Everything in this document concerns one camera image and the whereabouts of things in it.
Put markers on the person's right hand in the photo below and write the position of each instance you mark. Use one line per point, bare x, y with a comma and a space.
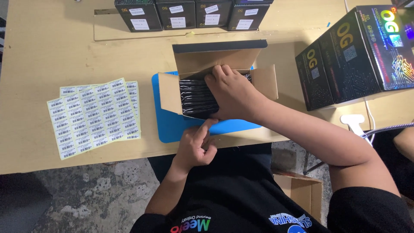
236, 95

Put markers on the person's left hand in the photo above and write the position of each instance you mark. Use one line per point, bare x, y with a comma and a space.
190, 149

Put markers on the stack of glossy black packets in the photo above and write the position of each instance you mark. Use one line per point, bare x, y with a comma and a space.
195, 97

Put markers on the blue work mat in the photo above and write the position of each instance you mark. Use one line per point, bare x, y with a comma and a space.
171, 127

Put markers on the open black cardboard box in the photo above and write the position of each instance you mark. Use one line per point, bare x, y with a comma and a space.
207, 60

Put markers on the person's black shirt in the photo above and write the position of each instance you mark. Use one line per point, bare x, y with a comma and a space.
233, 197

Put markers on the black box with gold print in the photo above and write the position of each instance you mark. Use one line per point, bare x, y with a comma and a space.
347, 61
312, 79

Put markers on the black box with white labels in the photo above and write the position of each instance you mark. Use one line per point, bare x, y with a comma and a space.
248, 17
139, 16
176, 15
213, 14

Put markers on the yellow barcode label sheet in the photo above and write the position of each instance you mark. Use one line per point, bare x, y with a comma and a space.
132, 89
69, 89
93, 119

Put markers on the black metal leg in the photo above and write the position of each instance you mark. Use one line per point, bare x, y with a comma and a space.
313, 165

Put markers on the brown cardboard carton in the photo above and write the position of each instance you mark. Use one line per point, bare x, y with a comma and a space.
302, 194

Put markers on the white plastic stand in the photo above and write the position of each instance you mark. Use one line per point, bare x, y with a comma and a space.
354, 123

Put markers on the black box with holographic print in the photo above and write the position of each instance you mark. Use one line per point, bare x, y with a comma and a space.
388, 48

